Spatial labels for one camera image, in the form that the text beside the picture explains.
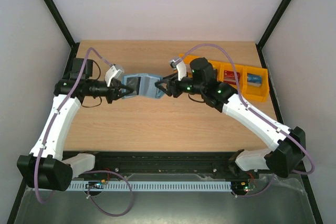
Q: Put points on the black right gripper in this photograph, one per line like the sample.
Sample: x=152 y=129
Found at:
x=173 y=88

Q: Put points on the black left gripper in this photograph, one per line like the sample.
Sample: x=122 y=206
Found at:
x=114 y=93

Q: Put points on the teal card holder wallet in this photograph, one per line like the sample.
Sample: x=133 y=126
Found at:
x=143 y=84

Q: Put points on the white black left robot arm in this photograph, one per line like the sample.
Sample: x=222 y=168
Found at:
x=44 y=167

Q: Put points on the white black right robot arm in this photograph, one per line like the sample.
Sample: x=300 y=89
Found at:
x=284 y=150

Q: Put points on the red card stack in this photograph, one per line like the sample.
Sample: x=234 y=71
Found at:
x=229 y=77

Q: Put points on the blue card stack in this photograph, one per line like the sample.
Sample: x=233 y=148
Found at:
x=254 y=80

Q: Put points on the yellow plastic bin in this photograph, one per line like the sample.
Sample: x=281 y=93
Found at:
x=217 y=65
x=256 y=87
x=241 y=75
x=188 y=58

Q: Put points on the grey metal front plate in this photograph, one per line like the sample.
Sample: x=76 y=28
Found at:
x=283 y=202

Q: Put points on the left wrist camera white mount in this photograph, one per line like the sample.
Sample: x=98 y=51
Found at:
x=114 y=72

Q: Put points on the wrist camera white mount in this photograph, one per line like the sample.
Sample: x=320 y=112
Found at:
x=114 y=72
x=179 y=65

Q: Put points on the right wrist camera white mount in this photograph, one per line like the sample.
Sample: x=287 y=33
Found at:
x=179 y=65

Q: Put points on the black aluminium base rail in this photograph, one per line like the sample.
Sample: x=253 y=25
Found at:
x=218 y=165

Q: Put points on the light blue slotted cable duct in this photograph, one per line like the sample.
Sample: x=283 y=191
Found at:
x=152 y=186

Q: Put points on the black corner frame post left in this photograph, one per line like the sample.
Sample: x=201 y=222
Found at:
x=60 y=22

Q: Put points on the black corner frame post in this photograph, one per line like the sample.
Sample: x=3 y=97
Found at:
x=60 y=22
x=273 y=23

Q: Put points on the black corner frame post right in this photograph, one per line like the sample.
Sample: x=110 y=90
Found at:
x=273 y=23

